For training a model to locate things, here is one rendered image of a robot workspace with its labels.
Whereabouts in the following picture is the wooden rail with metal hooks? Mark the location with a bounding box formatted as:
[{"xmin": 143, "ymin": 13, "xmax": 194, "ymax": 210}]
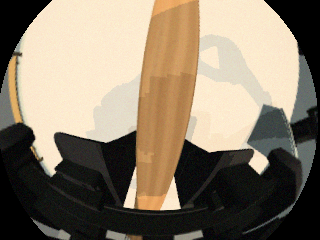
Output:
[{"xmin": 136, "ymin": 0, "xmax": 200, "ymax": 211}]

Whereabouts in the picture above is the dark brown wooden post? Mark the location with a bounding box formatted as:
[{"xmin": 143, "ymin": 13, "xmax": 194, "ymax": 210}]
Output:
[{"xmin": 129, "ymin": 193, "xmax": 141, "ymax": 240}]

